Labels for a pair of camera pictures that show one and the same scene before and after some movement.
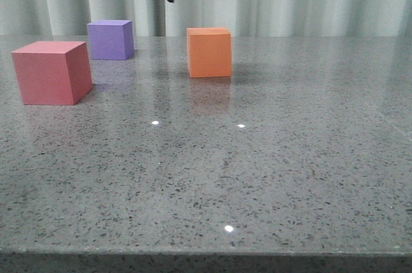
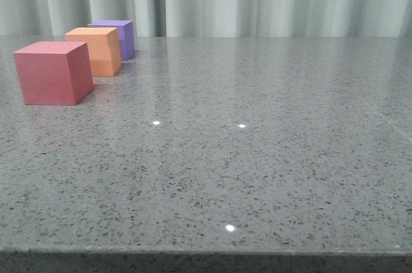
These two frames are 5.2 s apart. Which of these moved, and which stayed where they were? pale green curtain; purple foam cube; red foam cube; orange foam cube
Moved: orange foam cube
Stayed: red foam cube; purple foam cube; pale green curtain
